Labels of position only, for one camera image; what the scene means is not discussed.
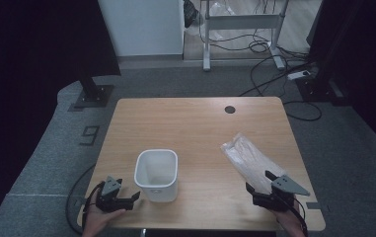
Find large black curtain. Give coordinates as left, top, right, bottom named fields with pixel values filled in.
left=0, top=0, right=122, bottom=231

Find left hand-held gripper cable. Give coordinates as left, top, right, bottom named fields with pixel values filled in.
left=81, top=181, right=107, bottom=231

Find narrow black curtain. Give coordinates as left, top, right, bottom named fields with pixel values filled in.
left=307, top=0, right=376, bottom=157

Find white metal desk frame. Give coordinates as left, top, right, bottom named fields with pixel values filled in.
left=199, top=0, right=290, bottom=72

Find black bag under desk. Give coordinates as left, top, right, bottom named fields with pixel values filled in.
left=183, top=0, right=200, bottom=30

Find hand-held gripper cable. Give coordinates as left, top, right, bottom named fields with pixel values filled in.
left=273, top=193, right=309, bottom=237
left=81, top=181, right=107, bottom=231

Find tangled black floor cables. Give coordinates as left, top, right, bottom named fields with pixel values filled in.
left=197, top=0, right=313, bottom=98

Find white plastic trash bin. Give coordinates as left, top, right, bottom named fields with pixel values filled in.
left=133, top=148, right=180, bottom=203

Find right hand-held gripper cable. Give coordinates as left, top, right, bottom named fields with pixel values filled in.
left=273, top=193, right=309, bottom=237

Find black stand with square base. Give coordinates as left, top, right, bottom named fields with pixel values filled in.
left=67, top=73, right=115, bottom=113

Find person's right hand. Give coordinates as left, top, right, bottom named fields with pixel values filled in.
left=272, top=204, right=308, bottom=237

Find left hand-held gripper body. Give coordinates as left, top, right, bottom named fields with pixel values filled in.
left=95, top=175, right=134, bottom=213

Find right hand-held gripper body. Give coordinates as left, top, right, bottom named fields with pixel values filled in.
left=253, top=174, right=311, bottom=212

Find crumpled clear plastic wrap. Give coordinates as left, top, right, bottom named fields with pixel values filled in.
left=207, top=0, right=237, bottom=18

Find black stand with wide base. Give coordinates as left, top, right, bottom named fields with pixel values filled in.
left=295, top=0, right=352, bottom=107

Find white cabinet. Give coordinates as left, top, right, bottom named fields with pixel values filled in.
left=97, top=0, right=186, bottom=57

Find white power strip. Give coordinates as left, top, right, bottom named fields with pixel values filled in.
left=286, top=69, right=312, bottom=81

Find clear plastic bag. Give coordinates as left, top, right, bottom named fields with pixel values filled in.
left=220, top=132, right=287, bottom=196

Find black floor cable arc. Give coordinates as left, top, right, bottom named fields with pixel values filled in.
left=64, top=163, right=97, bottom=237

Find black floor cable loop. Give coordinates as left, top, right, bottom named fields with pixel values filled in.
left=282, top=100, right=324, bottom=122

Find person's left hand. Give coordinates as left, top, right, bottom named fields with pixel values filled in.
left=81, top=200, right=127, bottom=237

